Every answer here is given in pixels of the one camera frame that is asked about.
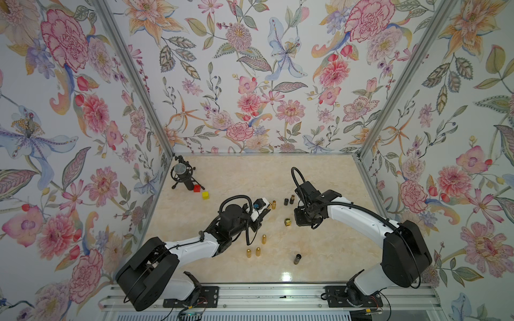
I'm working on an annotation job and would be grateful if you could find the black lipstick front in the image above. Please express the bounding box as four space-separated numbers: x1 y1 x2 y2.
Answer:
293 254 302 265

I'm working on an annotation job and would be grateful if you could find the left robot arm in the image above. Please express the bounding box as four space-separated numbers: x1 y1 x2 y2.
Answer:
115 195 271 312

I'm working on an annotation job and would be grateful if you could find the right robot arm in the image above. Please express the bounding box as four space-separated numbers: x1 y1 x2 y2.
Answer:
290 167 432 308

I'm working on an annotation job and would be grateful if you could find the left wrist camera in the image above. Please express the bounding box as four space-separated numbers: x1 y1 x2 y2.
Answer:
253 198 270 211

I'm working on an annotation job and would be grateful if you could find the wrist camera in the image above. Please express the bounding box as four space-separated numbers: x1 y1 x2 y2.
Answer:
253 198 270 211
300 181 321 201

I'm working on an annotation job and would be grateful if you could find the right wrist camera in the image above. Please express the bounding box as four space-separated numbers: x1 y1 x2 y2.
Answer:
300 181 321 201

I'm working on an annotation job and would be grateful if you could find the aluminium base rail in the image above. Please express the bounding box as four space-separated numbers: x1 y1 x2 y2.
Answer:
98 283 447 320

